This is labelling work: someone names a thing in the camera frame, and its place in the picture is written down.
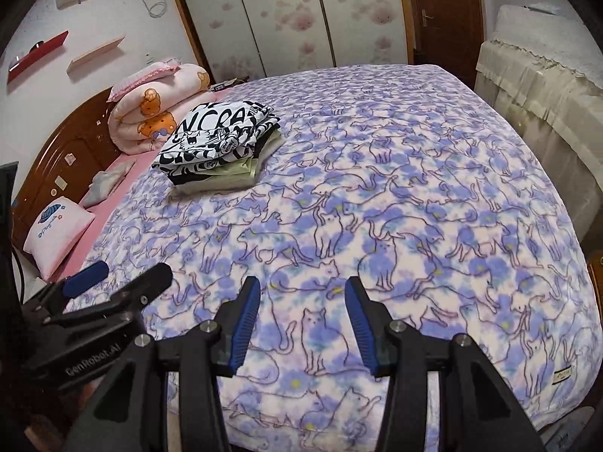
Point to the brown wooden headboard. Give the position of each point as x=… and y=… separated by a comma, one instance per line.
x=61, y=150

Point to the grey cloth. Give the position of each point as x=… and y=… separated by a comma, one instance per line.
x=101, y=186

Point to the small pink pillow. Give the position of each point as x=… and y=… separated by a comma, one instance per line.
x=56, y=240

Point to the pink bear print quilt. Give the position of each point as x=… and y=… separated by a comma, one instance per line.
x=141, y=113

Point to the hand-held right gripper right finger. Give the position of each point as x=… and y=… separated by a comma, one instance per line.
x=360, y=325

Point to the pink bed sheet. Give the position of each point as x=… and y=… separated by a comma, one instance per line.
x=136, y=165

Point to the brown wooden door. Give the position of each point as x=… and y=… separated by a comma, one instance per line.
x=443, y=9

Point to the light wooden wall shelf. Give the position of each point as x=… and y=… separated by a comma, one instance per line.
x=94, y=56

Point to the red wall shelf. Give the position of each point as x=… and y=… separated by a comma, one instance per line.
x=37, y=56

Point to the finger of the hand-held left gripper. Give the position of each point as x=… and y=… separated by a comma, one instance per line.
x=150, y=282
x=87, y=278

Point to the dark bedside table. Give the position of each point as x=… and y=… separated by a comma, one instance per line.
x=226, y=85

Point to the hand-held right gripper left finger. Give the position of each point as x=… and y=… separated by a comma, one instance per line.
x=246, y=325

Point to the beige cloth covered furniture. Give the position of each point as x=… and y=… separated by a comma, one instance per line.
x=541, y=103

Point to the purple cat print blanket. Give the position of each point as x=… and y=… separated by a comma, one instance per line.
x=400, y=174

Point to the light green garment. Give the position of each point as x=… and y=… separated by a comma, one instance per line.
x=235, y=174

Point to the black and white printed jacket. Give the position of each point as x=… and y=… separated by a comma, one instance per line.
x=212, y=136

